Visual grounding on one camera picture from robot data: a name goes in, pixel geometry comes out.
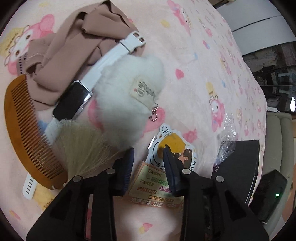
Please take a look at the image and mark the cartoon girl sticker card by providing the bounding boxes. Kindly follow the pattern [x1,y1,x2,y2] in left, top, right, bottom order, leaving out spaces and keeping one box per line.
[145,123,198,171]

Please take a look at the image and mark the orange printed flyer card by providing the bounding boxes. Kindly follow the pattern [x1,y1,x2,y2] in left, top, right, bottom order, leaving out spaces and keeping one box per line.
[123,162,183,209]

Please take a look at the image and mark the black cardboard storage box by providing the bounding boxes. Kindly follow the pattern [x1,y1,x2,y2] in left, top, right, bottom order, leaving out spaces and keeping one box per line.
[212,140,259,204]

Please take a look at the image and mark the white fluffy plush pouch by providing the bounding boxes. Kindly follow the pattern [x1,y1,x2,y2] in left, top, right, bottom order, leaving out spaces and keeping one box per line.
[94,55,166,151]

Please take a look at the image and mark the brown wooden comb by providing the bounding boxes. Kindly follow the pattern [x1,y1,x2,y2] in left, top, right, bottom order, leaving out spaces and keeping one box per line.
[4,75,68,190]

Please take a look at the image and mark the clear bubble wrap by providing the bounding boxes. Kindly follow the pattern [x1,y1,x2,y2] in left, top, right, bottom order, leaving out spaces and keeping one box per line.
[215,113,237,166]

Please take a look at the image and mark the pink cartoon print blanket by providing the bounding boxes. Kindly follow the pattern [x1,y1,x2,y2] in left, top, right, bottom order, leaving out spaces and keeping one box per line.
[1,1,266,240]

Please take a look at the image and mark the grey padded headboard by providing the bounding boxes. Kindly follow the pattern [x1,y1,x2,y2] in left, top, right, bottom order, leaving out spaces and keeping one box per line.
[262,112,295,237]

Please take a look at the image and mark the white wardrobe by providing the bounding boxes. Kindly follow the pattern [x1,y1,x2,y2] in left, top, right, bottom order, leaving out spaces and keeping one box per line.
[217,0,295,55]

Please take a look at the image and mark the white strap smartwatch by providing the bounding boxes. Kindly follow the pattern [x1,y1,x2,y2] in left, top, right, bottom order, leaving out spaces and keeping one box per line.
[21,31,147,200]

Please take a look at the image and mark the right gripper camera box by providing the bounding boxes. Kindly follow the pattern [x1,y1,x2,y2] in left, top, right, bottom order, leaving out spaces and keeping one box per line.
[249,170,287,224]

